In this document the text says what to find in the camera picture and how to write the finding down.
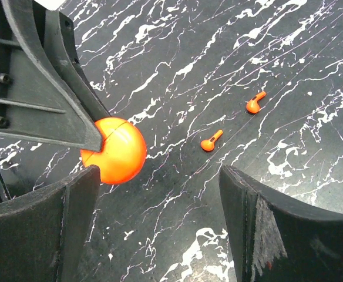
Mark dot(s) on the red round disc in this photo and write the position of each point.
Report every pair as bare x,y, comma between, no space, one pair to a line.
123,153

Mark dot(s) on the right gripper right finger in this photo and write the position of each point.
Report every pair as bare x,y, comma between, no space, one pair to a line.
274,237

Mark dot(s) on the orange earbud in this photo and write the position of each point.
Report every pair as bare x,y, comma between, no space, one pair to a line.
252,105
208,145

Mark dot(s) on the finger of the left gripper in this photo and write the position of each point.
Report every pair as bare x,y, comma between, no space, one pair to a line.
45,96

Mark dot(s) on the orange earbud far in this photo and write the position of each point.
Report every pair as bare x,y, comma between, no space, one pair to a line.
252,105

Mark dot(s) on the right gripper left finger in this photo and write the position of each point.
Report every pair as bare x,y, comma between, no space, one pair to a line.
42,233

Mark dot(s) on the orange earbud near left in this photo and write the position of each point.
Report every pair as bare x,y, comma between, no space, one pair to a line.
208,145

